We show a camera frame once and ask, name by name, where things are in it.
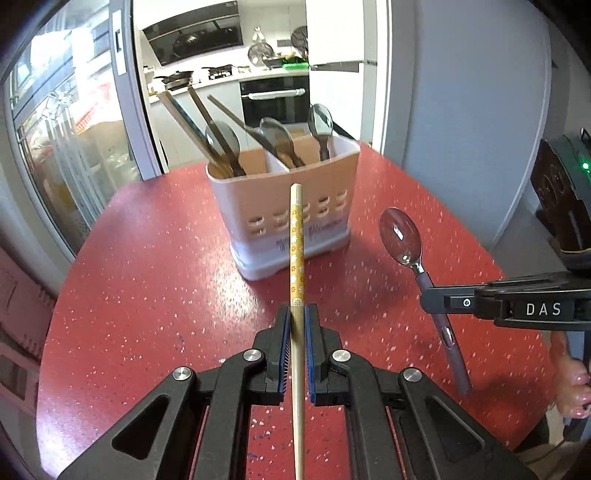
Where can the green tray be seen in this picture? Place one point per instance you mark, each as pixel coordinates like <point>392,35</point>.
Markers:
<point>295,66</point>

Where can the white refrigerator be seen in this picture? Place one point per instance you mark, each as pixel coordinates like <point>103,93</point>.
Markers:
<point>337,27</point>

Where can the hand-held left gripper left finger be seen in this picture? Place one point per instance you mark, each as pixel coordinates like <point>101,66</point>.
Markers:
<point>285,369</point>

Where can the blue patterned chopstick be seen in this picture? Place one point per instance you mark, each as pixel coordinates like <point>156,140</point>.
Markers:
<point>187,127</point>

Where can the black wok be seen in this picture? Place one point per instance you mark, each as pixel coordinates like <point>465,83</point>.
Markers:
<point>178,78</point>

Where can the brown wooden chopstick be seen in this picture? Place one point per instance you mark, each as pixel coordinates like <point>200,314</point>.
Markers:
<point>212,121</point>

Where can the black built-in oven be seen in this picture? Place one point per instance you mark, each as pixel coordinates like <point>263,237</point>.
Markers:
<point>272,106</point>

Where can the white wall cabinet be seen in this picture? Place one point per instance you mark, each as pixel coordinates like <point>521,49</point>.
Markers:
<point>184,11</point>

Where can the black cooking pot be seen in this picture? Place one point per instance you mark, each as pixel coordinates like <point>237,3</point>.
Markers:
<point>219,73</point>

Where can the sliding glass door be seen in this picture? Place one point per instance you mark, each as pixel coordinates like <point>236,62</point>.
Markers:
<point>69,138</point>

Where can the red plastic basket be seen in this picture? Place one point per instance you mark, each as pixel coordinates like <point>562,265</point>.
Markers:
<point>92,121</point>

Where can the white pink utensil holder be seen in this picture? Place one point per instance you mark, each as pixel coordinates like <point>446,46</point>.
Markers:
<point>277,240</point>

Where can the metal colander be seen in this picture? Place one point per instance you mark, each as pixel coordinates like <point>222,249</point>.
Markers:
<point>259,50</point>

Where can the black range hood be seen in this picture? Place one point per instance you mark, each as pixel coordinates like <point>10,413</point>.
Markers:
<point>194,41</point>

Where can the person's right hand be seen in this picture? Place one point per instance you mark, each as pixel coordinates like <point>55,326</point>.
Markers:
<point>570,383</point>

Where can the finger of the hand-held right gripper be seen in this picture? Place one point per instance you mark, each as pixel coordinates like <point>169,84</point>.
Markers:
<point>461,302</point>
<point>531,281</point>

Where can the orange floral chopstick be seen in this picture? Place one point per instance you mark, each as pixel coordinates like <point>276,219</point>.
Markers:
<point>297,258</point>

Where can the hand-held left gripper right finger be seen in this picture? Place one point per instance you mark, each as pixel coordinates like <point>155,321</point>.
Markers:
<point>309,364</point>

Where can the spoons in holder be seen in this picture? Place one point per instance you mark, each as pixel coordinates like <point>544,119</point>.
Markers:
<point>235,117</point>

